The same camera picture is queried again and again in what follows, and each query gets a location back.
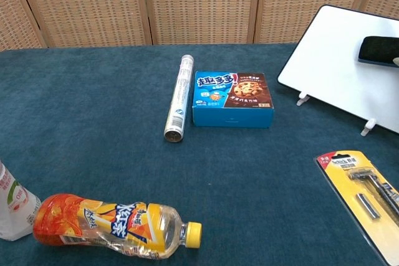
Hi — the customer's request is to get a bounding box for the black felt whiteboard eraser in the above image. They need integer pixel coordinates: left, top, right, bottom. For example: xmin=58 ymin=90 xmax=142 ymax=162
xmin=357 ymin=36 xmax=399 ymax=67

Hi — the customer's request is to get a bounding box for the white board with feet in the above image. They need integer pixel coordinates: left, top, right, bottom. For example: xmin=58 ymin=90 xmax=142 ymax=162
xmin=277 ymin=4 xmax=399 ymax=135

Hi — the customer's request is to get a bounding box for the blue cookie box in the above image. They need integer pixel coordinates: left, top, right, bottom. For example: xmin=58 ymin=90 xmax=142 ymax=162
xmin=191 ymin=70 xmax=275 ymax=129

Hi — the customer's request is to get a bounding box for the yellow razor blister pack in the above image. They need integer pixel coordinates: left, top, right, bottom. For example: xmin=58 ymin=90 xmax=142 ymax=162
xmin=313 ymin=150 xmax=399 ymax=266

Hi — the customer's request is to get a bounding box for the woven rattan folding screen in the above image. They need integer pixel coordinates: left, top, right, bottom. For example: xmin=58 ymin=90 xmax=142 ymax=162
xmin=0 ymin=0 xmax=399 ymax=52

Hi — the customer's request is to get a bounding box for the clear plastic wrapped roll tube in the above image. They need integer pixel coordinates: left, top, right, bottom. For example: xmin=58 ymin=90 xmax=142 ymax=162
xmin=163 ymin=54 xmax=195 ymax=143

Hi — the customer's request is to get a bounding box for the teal table cloth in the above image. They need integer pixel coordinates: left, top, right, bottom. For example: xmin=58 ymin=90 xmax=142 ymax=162
xmin=0 ymin=43 xmax=399 ymax=266

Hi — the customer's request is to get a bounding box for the orange iced tea bottle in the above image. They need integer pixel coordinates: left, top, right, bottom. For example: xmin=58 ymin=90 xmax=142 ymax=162
xmin=32 ymin=193 xmax=203 ymax=260

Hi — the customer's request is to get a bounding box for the white drink bottle green label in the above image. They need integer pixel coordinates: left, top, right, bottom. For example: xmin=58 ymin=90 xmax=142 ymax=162
xmin=0 ymin=159 xmax=42 ymax=242

